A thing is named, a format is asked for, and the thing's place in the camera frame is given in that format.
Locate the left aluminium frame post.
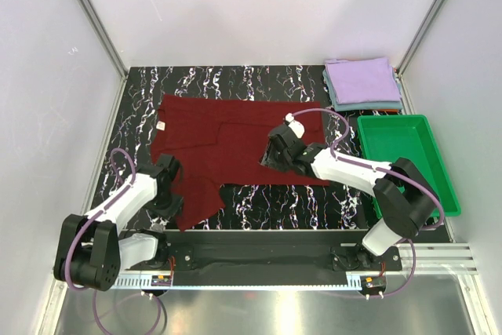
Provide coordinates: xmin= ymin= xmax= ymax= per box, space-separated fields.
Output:
xmin=54 ymin=0 xmax=129 ymax=77

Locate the green plastic tray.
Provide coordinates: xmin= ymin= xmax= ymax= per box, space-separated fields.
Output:
xmin=358 ymin=115 xmax=461 ymax=217

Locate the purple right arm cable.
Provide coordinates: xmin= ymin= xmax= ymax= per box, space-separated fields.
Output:
xmin=289 ymin=107 xmax=444 ymax=299

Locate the right aluminium frame post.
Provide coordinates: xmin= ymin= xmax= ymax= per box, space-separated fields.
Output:
xmin=394 ymin=0 xmax=471 ymax=75

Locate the aluminium frame post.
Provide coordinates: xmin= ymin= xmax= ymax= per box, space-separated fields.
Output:
xmin=394 ymin=0 xmax=471 ymax=75
xmin=54 ymin=0 xmax=129 ymax=77

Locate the folded grey blue t shirt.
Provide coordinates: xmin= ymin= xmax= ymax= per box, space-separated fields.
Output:
xmin=322 ymin=70 xmax=403 ymax=112

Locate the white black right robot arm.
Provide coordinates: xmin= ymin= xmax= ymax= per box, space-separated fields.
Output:
xmin=260 ymin=121 xmax=440 ymax=271

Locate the dark red t shirt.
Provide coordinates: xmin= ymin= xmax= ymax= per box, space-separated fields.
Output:
xmin=150 ymin=95 xmax=325 ymax=231

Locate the folded lavender t shirt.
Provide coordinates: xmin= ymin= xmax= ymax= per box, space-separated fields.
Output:
xmin=325 ymin=57 xmax=401 ymax=104

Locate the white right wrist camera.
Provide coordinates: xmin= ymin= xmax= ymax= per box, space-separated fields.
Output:
xmin=284 ymin=113 xmax=305 ymax=139

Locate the white slotted cable duct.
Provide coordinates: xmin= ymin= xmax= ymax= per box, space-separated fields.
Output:
xmin=111 ymin=272 xmax=362 ymax=292

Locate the aluminium front rail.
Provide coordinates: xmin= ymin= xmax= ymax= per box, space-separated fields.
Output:
xmin=50 ymin=243 xmax=479 ymax=273

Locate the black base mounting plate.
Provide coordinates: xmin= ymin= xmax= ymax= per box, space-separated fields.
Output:
xmin=124 ymin=228 xmax=402 ymax=287

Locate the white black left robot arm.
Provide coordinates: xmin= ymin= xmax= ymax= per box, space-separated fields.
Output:
xmin=53 ymin=155 xmax=184 ymax=291

